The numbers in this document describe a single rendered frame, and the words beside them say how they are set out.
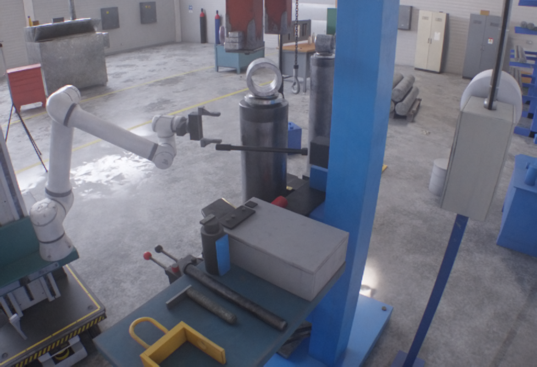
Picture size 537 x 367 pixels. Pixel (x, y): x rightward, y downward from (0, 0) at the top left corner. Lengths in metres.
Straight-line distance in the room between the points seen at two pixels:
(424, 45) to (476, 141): 10.27
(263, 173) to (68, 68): 7.98
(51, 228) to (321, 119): 2.06
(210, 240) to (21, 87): 7.56
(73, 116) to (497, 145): 1.71
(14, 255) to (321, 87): 2.35
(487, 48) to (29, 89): 11.58
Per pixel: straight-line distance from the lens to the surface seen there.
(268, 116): 1.51
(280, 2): 1.67
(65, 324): 2.31
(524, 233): 3.51
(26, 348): 2.29
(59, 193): 2.08
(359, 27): 1.22
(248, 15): 1.31
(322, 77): 2.83
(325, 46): 2.82
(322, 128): 2.94
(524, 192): 3.33
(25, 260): 2.18
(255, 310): 1.09
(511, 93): 1.65
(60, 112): 1.74
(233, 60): 9.56
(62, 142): 1.95
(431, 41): 11.52
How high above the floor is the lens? 1.91
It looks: 26 degrees down
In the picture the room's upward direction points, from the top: straight up
